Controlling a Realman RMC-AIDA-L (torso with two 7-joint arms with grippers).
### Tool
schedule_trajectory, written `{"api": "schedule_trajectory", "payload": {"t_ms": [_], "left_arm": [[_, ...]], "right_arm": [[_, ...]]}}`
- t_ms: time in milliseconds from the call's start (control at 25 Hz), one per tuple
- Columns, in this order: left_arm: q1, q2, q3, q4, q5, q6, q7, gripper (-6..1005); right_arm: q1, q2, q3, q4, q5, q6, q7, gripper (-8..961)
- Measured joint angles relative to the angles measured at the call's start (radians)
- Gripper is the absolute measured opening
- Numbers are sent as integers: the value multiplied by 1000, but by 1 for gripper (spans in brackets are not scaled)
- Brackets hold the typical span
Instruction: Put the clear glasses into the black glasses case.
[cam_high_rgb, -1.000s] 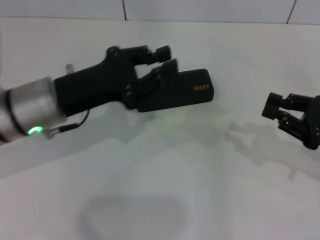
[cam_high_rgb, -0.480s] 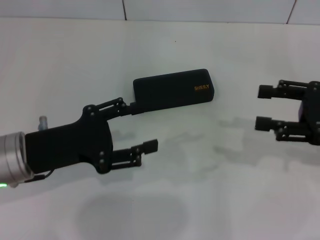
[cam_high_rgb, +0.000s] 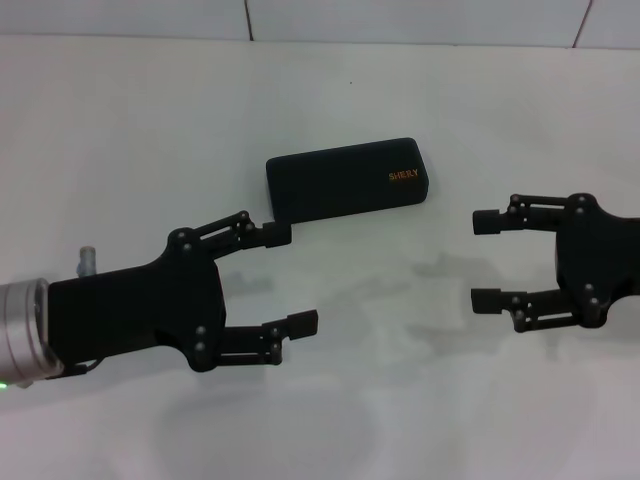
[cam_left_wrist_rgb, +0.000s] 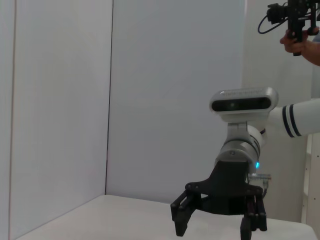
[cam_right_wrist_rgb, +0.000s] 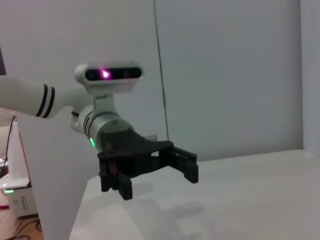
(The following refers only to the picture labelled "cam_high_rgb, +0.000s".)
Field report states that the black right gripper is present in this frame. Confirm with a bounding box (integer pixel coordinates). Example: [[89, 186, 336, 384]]
[[470, 191, 640, 335]]

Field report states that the black glasses case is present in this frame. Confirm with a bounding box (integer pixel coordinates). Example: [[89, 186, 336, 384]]
[[264, 136, 433, 224]]

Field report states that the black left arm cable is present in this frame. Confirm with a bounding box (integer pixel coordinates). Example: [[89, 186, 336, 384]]
[[63, 359, 102, 377]]

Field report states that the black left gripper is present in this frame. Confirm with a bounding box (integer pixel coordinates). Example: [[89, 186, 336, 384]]
[[46, 209, 293, 374]]

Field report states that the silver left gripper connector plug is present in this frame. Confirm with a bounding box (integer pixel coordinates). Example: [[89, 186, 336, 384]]
[[75, 244, 99, 277]]

